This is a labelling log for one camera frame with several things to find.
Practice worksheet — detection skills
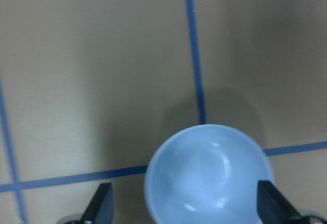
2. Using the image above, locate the blue bowl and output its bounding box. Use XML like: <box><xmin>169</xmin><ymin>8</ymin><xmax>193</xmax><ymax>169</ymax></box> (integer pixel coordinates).
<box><xmin>144</xmin><ymin>124</ymin><xmax>274</xmax><ymax>223</ymax></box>

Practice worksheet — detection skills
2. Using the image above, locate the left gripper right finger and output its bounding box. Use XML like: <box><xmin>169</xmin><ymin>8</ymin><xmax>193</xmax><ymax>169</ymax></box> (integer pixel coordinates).
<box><xmin>256</xmin><ymin>181</ymin><xmax>302</xmax><ymax>224</ymax></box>

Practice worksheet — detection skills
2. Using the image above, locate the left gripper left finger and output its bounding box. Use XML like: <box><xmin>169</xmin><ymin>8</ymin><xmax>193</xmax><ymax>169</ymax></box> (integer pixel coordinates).
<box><xmin>80</xmin><ymin>183</ymin><xmax>113</xmax><ymax>224</ymax></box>

